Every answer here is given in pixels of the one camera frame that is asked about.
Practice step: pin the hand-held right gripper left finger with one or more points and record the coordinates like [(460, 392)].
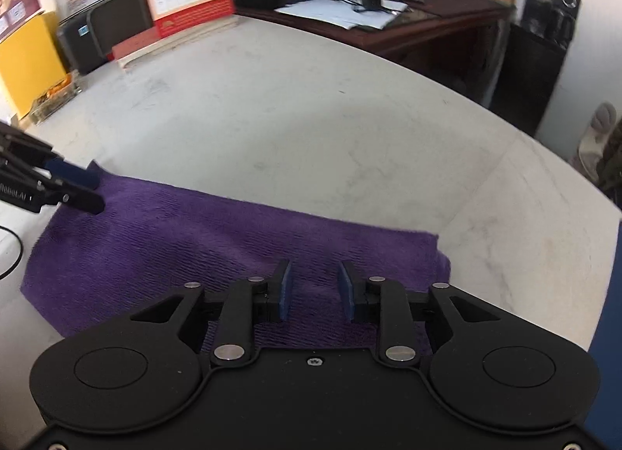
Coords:
[(285, 292)]

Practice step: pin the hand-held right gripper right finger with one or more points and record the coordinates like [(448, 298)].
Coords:
[(346, 292)]

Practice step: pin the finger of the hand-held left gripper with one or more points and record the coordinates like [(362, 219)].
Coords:
[(77, 177), (80, 201)]

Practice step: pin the purple towel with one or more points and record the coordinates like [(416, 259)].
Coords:
[(170, 246)]

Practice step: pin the clear box orange contents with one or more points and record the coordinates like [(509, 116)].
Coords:
[(53, 97)]

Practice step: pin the yellow box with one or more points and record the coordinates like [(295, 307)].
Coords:
[(29, 61)]

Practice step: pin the black box with blue sticker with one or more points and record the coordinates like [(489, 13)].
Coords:
[(80, 46)]

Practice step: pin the red book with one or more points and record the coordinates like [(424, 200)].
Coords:
[(160, 41)]

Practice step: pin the black metal box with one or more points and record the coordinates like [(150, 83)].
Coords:
[(124, 12)]

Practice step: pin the blue table mat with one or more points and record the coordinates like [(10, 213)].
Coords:
[(610, 333)]

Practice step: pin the white papers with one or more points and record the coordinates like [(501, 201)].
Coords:
[(330, 10)]

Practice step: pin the black water dispenser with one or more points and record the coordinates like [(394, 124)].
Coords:
[(529, 71)]

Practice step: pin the dark wooden desk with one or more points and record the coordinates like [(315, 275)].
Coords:
[(447, 22)]

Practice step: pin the grey plush cushion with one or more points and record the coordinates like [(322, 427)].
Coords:
[(595, 139)]

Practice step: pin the black electric kettle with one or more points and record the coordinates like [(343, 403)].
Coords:
[(559, 24)]

